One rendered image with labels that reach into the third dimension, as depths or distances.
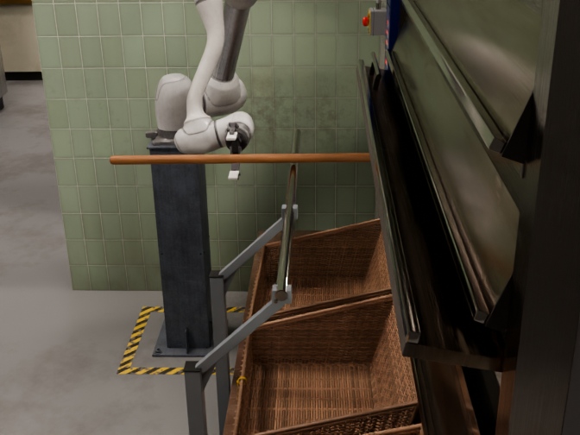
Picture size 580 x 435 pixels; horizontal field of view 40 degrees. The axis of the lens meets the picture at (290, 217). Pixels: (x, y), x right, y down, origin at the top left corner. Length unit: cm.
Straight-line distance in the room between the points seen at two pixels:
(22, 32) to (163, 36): 520
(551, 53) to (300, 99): 290
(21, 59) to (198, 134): 625
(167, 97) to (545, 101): 247
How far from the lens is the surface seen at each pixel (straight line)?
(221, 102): 340
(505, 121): 113
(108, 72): 394
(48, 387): 370
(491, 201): 134
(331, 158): 258
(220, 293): 240
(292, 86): 383
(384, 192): 167
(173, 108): 334
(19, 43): 900
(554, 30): 99
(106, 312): 419
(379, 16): 341
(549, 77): 100
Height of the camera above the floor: 206
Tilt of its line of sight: 24 degrees down
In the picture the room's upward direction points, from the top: 1 degrees counter-clockwise
